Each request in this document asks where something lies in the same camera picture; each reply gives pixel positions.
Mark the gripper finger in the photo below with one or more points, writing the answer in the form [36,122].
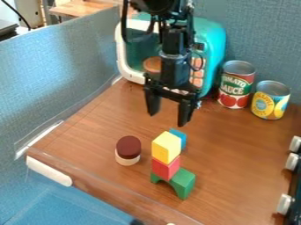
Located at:
[184,112]
[152,103]

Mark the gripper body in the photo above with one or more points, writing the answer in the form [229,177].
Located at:
[173,73]

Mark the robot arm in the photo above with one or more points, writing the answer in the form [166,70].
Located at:
[156,11]

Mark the blue cube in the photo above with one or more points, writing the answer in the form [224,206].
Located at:
[181,138]

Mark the yellow cube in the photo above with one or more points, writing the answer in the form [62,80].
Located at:
[166,147]

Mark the red cube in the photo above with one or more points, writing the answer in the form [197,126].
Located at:
[165,169]

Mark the teal toy microwave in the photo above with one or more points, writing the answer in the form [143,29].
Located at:
[203,49]

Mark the dark red cylinder block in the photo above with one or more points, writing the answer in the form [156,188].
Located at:
[128,146]

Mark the tomato sauce can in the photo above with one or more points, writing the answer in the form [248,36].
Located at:
[235,85]

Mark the cream cylinder block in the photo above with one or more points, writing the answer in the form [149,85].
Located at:
[126,161]

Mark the green arch block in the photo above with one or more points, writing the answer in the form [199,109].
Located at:
[182,182]

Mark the pineapple can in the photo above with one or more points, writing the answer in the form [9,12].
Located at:
[270,100]

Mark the wooden table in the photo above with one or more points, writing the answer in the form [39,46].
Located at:
[80,7]

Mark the toy stove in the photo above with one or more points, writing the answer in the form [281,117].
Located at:
[291,175]

